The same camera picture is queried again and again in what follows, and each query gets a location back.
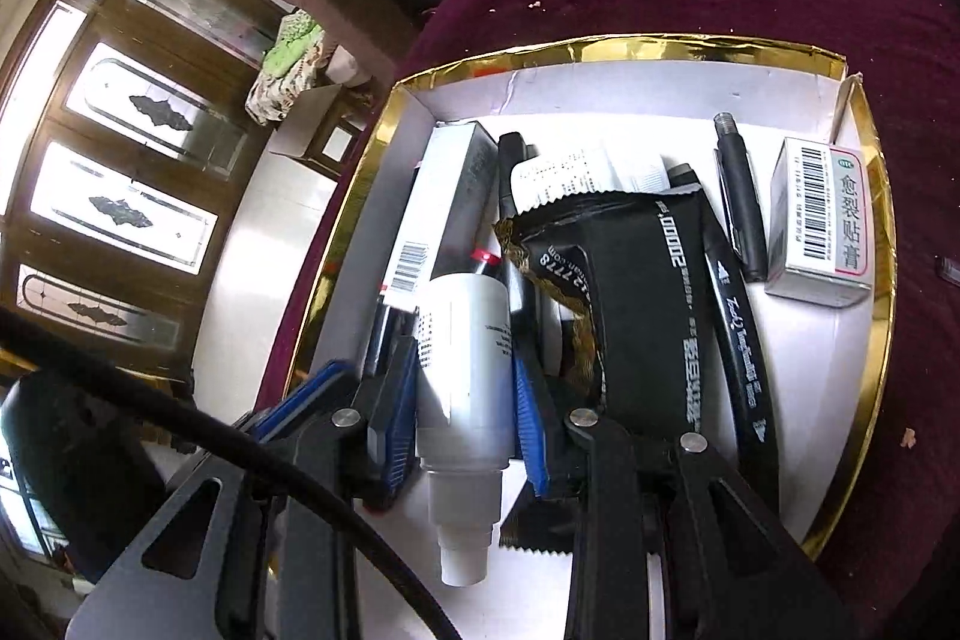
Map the long silver white box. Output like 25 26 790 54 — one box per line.
379 119 502 315

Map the white cardboard box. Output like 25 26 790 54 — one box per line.
266 81 361 165

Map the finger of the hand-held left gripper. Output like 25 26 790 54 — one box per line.
240 361 357 442

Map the white printed packet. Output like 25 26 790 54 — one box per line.
510 149 668 214

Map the black cable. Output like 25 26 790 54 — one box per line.
0 306 460 640

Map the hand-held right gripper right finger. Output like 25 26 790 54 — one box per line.
514 351 856 640

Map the white spray bottle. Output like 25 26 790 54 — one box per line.
415 271 518 587

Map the white medicine box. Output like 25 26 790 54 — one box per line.
765 135 875 310

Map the plain black marker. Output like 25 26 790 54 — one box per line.
495 131 541 229

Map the wooden glass-panel door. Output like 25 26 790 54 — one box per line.
0 0 280 386

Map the black marker white print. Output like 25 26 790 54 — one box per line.
701 235 781 513

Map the black foil packet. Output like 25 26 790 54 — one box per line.
491 190 732 555

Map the black clip pen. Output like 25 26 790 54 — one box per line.
712 113 771 283

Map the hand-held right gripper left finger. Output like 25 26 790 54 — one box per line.
64 336 421 640

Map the gold-rimmed white box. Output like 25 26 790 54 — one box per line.
255 36 897 562

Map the green patterned cloth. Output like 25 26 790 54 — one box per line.
246 8 328 125

